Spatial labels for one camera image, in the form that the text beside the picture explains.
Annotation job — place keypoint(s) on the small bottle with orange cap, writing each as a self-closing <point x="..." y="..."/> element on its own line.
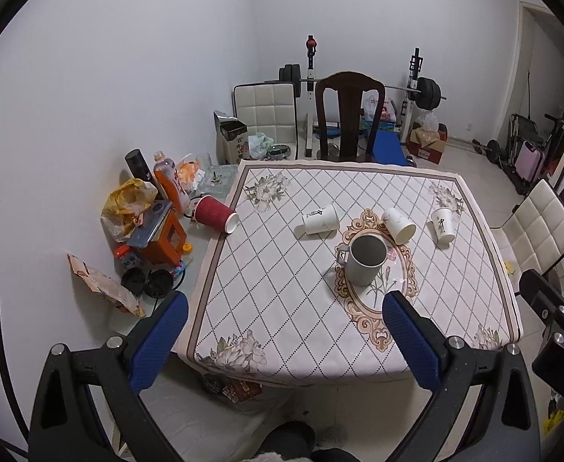
<point x="128" y="256"/>

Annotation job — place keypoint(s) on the blue weight bench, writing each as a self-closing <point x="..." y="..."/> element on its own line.
<point x="388" y="147"/>

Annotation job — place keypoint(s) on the yellow plastic bag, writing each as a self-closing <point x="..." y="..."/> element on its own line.
<point x="125" y="207"/>

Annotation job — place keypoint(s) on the orange juice bottle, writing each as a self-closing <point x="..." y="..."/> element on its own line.
<point x="169" y="180"/>

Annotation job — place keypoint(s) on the red ribbed paper cup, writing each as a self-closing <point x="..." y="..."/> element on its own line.
<point x="214" y="214"/>

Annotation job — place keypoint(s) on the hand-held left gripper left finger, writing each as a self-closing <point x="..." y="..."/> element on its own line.
<point x="159" y="341"/>

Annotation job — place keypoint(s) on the printed paper packet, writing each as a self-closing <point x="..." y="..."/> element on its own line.
<point x="105" y="286"/>

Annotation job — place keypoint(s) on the orange box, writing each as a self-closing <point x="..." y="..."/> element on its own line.
<point x="165" y="243"/>

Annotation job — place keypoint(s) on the grey mug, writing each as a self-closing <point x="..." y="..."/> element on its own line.
<point x="365" y="260"/>

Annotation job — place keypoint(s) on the pink suitcase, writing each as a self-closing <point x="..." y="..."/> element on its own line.
<point x="530" y="162"/>

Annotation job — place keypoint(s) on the red white plastic bag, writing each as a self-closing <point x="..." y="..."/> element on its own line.
<point x="379" y="108"/>

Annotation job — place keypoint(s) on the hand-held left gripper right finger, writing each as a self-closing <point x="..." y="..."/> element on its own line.
<point x="409" y="341"/>

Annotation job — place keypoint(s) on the dumbbell bar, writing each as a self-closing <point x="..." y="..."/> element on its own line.
<point x="491" y="146"/>

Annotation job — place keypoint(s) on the white squat rack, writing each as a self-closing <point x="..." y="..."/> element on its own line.
<point x="311" y="91"/>

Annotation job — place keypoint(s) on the yellow packet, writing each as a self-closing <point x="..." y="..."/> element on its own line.
<point x="557" y="418"/>

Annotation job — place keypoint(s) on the black folding cart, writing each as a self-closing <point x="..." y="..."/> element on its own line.
<point x="523" y="134"/>

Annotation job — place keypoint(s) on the white printed paper cup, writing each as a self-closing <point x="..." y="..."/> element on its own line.
<point x="320" y="221"/>
<point x="443" y="225"/>

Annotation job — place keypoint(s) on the black bottle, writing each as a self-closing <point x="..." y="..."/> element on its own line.
<point x="138" y="166"/>

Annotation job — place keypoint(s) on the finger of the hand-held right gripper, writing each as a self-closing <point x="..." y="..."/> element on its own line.
<point x="544" y="291"/>

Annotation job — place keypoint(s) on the clear glass tray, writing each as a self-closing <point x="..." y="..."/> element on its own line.
<point x="217" y="177"/>

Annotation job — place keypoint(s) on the barbell with black plates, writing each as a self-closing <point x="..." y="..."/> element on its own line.
<point x="429" y="91"/>

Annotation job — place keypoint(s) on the diamond patterned floral tablecloth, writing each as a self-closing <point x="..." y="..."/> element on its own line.
<point x="282" y="274"/>

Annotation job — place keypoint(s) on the grey flat case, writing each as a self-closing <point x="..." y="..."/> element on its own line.
<point x="152" y="227"/>

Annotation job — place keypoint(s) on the white padded chair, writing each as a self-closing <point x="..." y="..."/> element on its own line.
<point x="265" y="110"/>
<point x="537" y="231"/>

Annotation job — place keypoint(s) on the person's dark clothing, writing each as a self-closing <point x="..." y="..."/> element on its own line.
<point x="294" y="442"/>

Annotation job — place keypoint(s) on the pale green plastic bag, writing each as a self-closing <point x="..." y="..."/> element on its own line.
<point x="259" y="144"/>

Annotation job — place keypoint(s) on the clear bag with orange contents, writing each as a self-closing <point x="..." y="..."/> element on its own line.
<point x="189" y="171"/>

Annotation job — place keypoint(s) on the silver round pot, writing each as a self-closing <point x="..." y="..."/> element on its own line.
<point x="278" y="151"/>

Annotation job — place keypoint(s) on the colourful box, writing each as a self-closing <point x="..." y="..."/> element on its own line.
<point x="234" y="387"/>

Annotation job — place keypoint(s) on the cardboard box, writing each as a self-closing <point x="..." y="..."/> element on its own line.
<point x="429" y="147"/>

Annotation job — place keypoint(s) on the white marbled cup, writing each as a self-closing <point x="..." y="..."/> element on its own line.
<point x="400" y="226"/>

